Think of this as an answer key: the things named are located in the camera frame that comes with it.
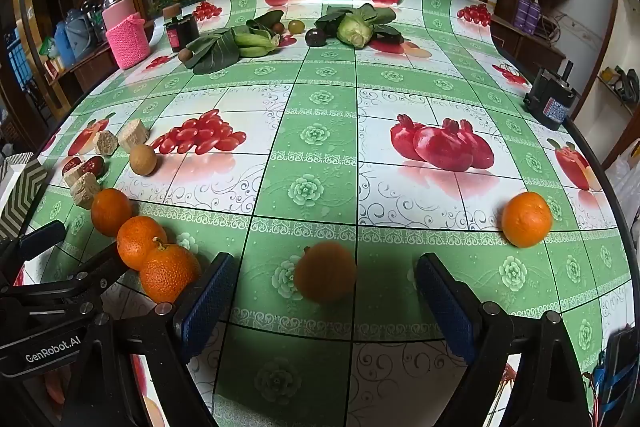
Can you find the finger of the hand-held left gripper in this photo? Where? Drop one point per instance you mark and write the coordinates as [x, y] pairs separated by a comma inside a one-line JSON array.
[[75, 282], [35, 239]]

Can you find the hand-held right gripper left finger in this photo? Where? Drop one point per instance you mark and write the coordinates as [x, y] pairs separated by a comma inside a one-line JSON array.
[[202, 302]]

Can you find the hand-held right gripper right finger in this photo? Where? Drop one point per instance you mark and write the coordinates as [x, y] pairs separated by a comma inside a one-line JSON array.
[[445, 312]]

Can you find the orange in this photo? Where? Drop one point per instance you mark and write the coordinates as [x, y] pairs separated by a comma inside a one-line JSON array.
[[169, 274], [137, 239], [111, 212], [325, 273], [527, 219]]

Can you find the beige sugarcane chunk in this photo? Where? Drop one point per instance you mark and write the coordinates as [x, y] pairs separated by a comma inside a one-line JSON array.
[[106, 143], [85, 191], [135, 132]]

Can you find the red date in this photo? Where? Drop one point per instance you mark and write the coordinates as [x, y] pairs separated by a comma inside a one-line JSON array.
[[93, 166], [72, 165]]

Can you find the brown round longan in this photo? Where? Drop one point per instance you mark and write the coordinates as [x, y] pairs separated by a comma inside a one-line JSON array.
[[143, 160]]

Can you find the wooden side cabinet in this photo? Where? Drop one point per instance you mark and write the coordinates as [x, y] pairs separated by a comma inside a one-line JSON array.
[[75, 74]]

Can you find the green packet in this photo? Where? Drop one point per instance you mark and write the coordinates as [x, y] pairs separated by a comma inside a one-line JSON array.
[[49, 49]]

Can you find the blue plastic bottle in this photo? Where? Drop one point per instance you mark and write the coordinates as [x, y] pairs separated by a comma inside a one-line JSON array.
[[63, 44]]

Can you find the green checked printed tablecloth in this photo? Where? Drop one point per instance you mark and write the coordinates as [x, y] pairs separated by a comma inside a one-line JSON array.
[[320, 142]]

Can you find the blue-grey thermos jug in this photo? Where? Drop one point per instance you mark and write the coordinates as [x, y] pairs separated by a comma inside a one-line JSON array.
[[79, 37]]

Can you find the pink knit-sleeved jar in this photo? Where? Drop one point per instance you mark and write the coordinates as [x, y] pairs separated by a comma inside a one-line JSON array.
[[127, 39]]

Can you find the white plastic bag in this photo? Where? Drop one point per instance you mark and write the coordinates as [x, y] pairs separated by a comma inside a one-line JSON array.
[[625, 177]]

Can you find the dark thermos flask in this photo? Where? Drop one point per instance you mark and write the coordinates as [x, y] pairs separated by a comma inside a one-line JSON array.
[[93, 17]]

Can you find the black electric motor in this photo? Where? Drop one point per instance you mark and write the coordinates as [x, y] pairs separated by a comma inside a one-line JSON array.
[[547, 99]]

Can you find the brown kiwi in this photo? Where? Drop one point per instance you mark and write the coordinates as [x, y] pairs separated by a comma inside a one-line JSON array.
[[185, 55]]

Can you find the dark green leafy vegetable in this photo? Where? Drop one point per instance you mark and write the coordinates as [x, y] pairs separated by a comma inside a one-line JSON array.
[[212, 52]]

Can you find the dark jar with pink label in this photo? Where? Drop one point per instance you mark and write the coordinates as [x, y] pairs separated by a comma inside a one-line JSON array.
[[182, 33]]

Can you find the green banana bunch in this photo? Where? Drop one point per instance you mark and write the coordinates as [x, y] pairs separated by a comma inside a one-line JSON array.
[[257, 45]]

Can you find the small dark fruit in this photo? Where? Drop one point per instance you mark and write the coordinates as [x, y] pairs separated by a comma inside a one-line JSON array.
[[278, 27]]

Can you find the dark purple plum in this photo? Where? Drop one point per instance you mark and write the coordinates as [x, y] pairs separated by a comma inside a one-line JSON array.
[[316, 37]]

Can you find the dark green leaf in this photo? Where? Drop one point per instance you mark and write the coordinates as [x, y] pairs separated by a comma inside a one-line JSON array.
[[265, 21]]

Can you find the yellow and black tool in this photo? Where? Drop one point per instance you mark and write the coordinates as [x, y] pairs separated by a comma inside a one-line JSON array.
[[620, 79]]

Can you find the small green-brown fruit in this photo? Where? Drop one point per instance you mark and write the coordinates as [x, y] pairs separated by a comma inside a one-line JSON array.
[[297, 26]]

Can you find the dark green leaves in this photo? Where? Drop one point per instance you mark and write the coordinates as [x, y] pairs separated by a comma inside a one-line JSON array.
[[380, 17]]

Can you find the purple bottle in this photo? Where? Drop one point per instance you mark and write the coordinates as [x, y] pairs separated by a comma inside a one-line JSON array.
[[535, 16], [522, 11]]

